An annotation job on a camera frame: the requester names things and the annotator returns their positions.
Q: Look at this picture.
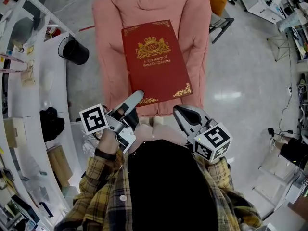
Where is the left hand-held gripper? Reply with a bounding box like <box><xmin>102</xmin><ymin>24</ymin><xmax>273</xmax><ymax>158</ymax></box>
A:
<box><xmin>79</xmin><ymin>90</ymin><xmax>145</xmax><ymax>154</ymax></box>

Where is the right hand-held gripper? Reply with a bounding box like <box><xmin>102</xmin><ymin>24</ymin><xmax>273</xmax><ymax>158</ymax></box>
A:
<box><xmin>173</xmin><ymin>104</ymin><xmax>233</xmax><ymax>164</ymax></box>

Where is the red hardcover book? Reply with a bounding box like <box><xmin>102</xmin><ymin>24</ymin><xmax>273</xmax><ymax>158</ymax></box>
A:
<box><xmin>121</xmin><ymin>19</ymin><xmax>194</xmax><ymax>108</ymax></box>

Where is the pink cushioned armchair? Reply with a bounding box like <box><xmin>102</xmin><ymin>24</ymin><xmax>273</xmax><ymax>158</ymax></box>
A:
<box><xmin>91</xmin><ymin>0</ymin><xmax>212</xmax><ymax>117</ymax></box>

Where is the person's right forearm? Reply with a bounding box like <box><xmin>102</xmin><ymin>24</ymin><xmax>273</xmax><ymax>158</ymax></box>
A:
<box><xmin>192</xmin><ymin>156</ymin><xmax>241</xmax><ymax>202</ymax></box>

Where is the person's left forearm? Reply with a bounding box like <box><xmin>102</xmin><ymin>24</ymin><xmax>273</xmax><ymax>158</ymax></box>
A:
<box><xmin>72</xmin><ymin>148</ymin><xmax>128</xmax><ymax>216</ymax></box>

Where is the person's left hand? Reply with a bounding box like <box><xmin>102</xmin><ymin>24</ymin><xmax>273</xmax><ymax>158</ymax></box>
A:
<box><xmin>95</xmin><ymin>130</ymin><xmax>121</xmax><ymax>154</ymax></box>

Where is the black wristband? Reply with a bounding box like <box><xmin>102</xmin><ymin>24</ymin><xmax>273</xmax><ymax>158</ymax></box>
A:
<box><xmin>94</xmin><ymin>148</ymin><xmax>118</xmax><ymax>161</ymax></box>

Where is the clear plastic storage box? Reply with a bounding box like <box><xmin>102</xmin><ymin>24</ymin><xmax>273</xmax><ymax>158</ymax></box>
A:
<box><xmin>69</xmin><ymin>121</ymin><xmax>102</xmax><ymax>158</ymax></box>

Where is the person's torso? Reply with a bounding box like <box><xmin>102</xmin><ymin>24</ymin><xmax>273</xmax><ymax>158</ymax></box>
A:
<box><xmin>54</xmin><ymin>140</ymin><xmax>265</xmax><ymax>231</ymax></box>

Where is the black mesh waste bin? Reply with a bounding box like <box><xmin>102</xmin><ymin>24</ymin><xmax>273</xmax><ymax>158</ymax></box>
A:
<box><xmin>57</xmin><ymin>36</ymin><xmax>90</xmax><ymax>66</ymax></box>

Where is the black plastic bag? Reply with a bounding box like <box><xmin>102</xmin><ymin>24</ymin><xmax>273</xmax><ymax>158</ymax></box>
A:
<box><xmin>39</xmin><ymin>106</ymin><xmax>65</xmax><ymax>143</ymax></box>

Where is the white curved shelf unit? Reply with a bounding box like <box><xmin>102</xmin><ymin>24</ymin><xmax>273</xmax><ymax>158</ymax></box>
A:
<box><xmin>0</xmin><ymin>0</ymin><xmax>80</xmax><ymax>231</ymax></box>

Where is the brown cardboard pack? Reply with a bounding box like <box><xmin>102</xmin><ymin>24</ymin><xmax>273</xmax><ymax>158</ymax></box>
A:
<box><xmin>46</xmin><ymin>145</ymin><xmax>74</xmax><ymax>187</ymax></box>

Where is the orange cushion chair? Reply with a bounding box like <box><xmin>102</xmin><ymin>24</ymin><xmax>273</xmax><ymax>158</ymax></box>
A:
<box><xmin>185</xmin><ymin>0</ymin><xmax>235</xmax><ymax>44</ymax></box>

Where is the red fire extinguisher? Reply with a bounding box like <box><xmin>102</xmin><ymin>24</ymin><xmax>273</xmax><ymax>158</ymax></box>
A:
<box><xmin>45</xmin><ymin>24</ymin><xmax>61</xmax><ymax>37</ymax></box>

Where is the small cardboard box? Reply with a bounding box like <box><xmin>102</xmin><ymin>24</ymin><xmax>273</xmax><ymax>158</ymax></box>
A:
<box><xmin>2</xmin><ymin>116</ymin><xmax>27</xmax><ymax>149</ymax></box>

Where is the white cabinet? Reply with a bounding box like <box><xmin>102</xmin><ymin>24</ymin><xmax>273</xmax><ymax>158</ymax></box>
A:
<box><xmin>238</xmin><ymin>0</ymin><xmax>283</xmax><ymax>24</ymax></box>

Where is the thin metal wire stand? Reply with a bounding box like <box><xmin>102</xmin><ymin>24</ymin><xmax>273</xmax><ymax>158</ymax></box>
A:
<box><xmin>266</xmin><ymin>34</ymin><xmax>293</xmax><ymax>62</ymax></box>

